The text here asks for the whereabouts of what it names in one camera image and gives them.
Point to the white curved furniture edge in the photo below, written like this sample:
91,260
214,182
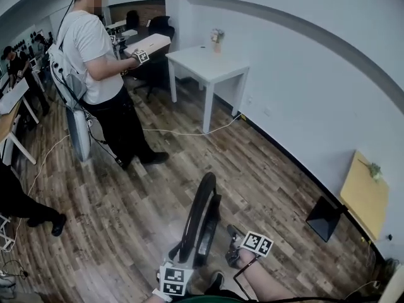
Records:
394,287

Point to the white flat sheet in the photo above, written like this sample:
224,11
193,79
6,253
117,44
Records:
12,96

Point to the potted flowers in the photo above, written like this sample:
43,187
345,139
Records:
217,39

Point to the wooden desk with white legs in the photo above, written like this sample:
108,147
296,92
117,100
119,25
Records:
8,125

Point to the pale pink flat box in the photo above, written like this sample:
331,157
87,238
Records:
148,44

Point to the person's right forearm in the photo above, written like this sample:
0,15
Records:
268,282

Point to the green plant sprig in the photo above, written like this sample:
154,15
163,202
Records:
375,170

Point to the yellow board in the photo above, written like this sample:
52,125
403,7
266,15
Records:
364,197

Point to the black folding chair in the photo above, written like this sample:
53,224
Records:
202,213

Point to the black office chair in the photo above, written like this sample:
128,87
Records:
132,19
161,30

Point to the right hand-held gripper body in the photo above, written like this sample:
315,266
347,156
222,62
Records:
256,243

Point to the white square table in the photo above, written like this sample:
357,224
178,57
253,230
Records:
205,63

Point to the person's green shirt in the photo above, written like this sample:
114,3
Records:
217,298

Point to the person's black shoe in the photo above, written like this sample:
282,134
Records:
216,282

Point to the grey padded folded board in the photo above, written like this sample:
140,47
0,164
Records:
79,134

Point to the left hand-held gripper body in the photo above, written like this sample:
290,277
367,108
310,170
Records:
173,279

